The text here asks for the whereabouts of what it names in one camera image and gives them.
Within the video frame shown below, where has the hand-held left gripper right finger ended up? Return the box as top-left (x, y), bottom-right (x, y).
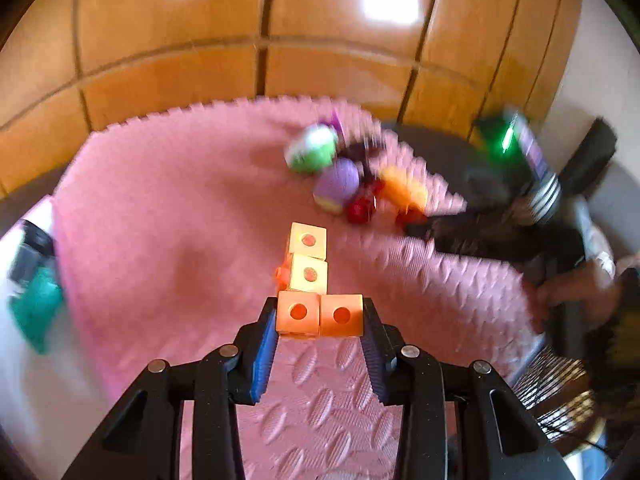
top-left (359, 297), bottom-right (576, 480)

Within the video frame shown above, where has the brown massager with pegs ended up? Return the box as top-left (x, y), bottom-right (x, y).
top-left (345, 132), bottom-right (388, 181)

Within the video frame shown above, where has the green and white plastic container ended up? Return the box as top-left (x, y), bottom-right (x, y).
top-left (284, 125), bottom-right (338, 175)

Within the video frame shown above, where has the pink foam mat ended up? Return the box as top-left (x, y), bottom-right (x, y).
top-left (52, 97), bottom-right (546, 480)

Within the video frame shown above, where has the red plastic building block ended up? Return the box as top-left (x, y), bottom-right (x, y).
top-left (347, 182), bottom-right (386, 224)

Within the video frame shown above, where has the purple oval perforated lid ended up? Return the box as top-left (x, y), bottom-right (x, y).
top-left (313, 158), bottom-right (362, 215)

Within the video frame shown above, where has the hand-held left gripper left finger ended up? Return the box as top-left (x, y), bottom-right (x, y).
top-left (62, 297), bottom-right (281, 480)

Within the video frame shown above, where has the grey ribbed filter cup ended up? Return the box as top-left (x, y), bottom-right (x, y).
top-left (10, 220), bottom-right (56, 281)

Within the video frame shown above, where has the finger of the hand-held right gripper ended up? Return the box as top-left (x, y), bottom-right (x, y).
top-left (404, 207), bottom-right (506, 256)

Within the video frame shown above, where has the small purple plastic piece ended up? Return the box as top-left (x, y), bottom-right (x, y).
top-left (320, 110), bottom-right (347, 137)

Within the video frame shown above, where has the orange linking cube block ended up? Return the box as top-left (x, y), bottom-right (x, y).
top-left (274, 221), bottom-right (364, 338)

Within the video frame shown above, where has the wooden panel cabinet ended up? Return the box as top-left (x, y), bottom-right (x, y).
top-left (0, 0), bottom-right (586, 201)

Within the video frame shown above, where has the teal plastic mould piece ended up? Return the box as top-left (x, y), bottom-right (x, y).
top-left (7, 265), bottom-right (65, 356)

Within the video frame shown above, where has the striped dark cloth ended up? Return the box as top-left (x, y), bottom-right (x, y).
top-left (512, 347), bottom-right (608, 443)

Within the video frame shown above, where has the small orange plastic piece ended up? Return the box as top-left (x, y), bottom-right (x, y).
top-left (379, 166), bottom-right (428, 211)

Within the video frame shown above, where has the person's right hand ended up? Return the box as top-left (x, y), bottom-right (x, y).
top-left (532, 257), bottom-right (623, 333)

